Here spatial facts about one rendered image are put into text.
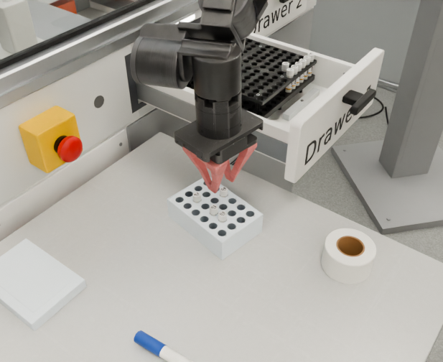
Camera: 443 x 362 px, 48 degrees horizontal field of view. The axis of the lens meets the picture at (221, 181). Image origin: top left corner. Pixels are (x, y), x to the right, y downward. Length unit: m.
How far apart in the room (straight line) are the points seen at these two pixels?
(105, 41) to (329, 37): 2.05
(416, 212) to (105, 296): 1.45
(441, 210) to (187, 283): 1.44
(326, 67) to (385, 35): 1.71
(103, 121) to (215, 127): 0.32
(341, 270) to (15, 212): 0.50
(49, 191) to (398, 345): 0.57
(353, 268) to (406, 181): 1.41
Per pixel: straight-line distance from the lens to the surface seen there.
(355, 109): 0.78
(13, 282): 0.74
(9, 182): 0.81
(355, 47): 2.74
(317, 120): 0.75
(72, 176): 0.88
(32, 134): 0.75
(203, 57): 0.57
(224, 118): 0.60
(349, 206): 1.97
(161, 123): 1.00
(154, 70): 0.60
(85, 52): 0.82
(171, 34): 0.61
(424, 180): 2.12
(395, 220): 1.92
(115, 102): 0.89
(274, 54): 0.94
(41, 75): 0.78
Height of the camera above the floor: 1.32
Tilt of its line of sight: 41 degrees down
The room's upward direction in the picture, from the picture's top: straight up
